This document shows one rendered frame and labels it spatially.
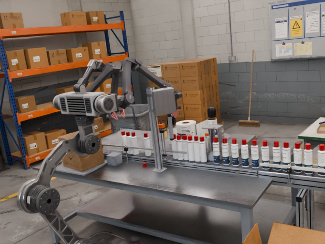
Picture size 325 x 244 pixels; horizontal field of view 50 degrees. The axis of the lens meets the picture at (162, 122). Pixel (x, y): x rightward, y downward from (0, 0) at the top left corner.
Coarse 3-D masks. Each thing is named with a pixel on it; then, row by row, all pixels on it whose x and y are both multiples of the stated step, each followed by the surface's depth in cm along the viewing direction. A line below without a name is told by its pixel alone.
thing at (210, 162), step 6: (108, 150) 334; (114, 150) 332; (138, 156) 306; (144, 156) 304; (150, 156) 302; (162, 156) 298; (168, 156) 297; (192, 162) 277; (198, 162) 275; (210, 162) 272; (222, 162) 269; (246, 168) 252; (252, 168) 251; (258, 168) 249
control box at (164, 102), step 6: (156, 90) 266; (162, 90) 265; (168, 90) 266; (156, 96) 264; (162, 96) 266; (168, 96) 267; (174, 96) 269; (156, 102) 265; (162, 102) 266; (168, 102) 268; (174, 102) 270; (156, 108) 265; (162, 108) 267; (168, 108) 269; (174, 108) 271; (156, 114) 266; (162, 114) 268
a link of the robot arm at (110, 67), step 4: (108, 64) 289; (112, 64) 292; (108, 68) 289; (112, 68) 287; (116, 68) 290; (104, 72) 289; (108, 72) 288; (112, 72) 290; (116, 72) 294; (100, 76) 289; (104, 76) 289; (108, 76) 292; (96, 80) 289; (100, 80) 289; (104, 80) 292; (92, 84) 290; (96, 84) 289; (100, 84) 292; (88, 88) 290; (92, 88) 289; (96, 88) 292
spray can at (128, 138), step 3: (126, 132) 310; (129, 132) 310; (126, 135) 310; (129, 135) 310; (126, 138) 310; (129, 138) 310; (126, 141) 311; (129, 141) 310; (129, 144) 311; (129, 150) 312; (132, 150) 313; (129, 153) 313; (132, 153) 313
